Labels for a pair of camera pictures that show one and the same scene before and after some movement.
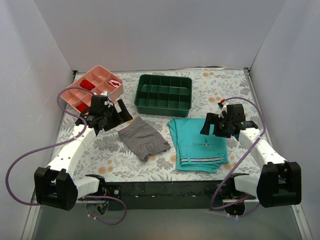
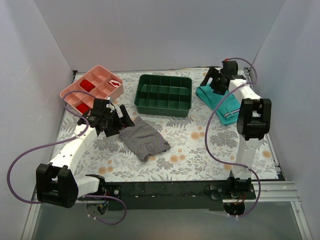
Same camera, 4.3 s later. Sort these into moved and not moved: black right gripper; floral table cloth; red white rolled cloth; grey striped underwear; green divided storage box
Moved: black right gripper
Not moved: green divided storage box; red white rolled cloth; floral table cloth; grey striped underwear
